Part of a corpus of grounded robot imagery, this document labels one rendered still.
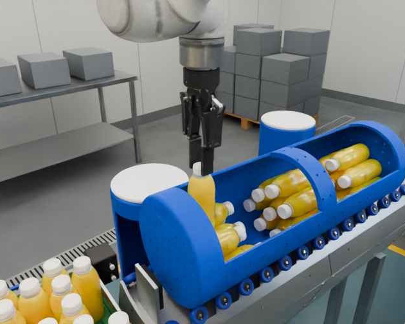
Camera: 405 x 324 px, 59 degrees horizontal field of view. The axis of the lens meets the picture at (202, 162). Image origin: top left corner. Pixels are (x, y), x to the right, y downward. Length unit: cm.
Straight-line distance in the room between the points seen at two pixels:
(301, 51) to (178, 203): 386
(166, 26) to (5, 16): 343
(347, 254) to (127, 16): 104
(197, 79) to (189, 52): 5
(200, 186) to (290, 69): 342
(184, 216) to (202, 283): 15
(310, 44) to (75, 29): 257
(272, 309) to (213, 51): 72
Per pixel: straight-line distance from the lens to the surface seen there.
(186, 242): 78
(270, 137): 186
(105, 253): 106
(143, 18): 54
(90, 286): 94
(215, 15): 68
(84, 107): 434
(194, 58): 71
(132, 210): 122
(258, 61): 437
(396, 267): 278
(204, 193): 83
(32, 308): 92
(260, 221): 113
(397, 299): 255
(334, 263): 127
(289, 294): 113
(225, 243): 88
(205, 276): 79
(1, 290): 93
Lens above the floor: 166
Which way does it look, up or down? 26 degrees down
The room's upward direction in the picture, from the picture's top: straight up
